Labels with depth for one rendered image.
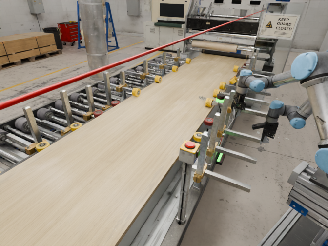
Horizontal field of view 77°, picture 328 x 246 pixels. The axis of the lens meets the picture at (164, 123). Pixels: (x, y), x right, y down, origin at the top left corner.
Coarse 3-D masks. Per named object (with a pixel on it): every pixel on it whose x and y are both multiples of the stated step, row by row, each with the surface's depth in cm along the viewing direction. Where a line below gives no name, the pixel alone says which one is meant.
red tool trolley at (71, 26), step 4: (60, 24) 769; (64, 24) 765; (68, 24) 765; (72, 24) 785; (76, 24) 803; (64, 28) 773; (68, 28) 769; (72, 28) 787; (76, 28) 808; (64, 32) 781; (68, 32) 776; (72, 32) 791; (76, 32) 812; (64, 36) 789; (68, 36) 784; (72, 36) 794; (76, 36) 815; (80, 36) 839; (64, 40) 797; (68, 40) 793; (72, 40) 798; (76, 40) 819; (80, 40) 846; (64, 44) 813; (72, 44) 803
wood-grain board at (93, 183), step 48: (144, 96) 207; (192, 96) 211; (96, 144) 138; (144, 144) 140; (0, 192) 103; (48, 192) 104; (96, 192) 105; (144, 192) 106; (0, 240) 83; (48, 240) 84; (96, 240) 84
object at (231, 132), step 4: (208, 128) 172; (224, 132) 167; (228, 132) 165; (232, 132) 163; (236, 132) 163; (240, 132) 163; (236, 136) 163; (240, 136) 162; (244, 136) 160; (248, 136) 159; (252, 136) 159; (252, 140) 158; (256, 140) 157; (260, 140) 155
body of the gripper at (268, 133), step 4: (268, 124) 147; (272, 124) 144; (276, 124) 144; (264, 128) 150; (268, 128) 149; (272, 128) 147; (276, 128) 146; (268, 132) 148; (272, 132) 146; (268, 136) 150; (272, 136) 149
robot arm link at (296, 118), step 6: (306, 102) 121; (300, 108) 124; (306, 108) 121; (288, 114) 134; (294, 114) 127; (300, 114) 124; (306, 114) 122; (294, 120) 125; (300, 120) 123; (294, 126) 126; (300, 126) 125
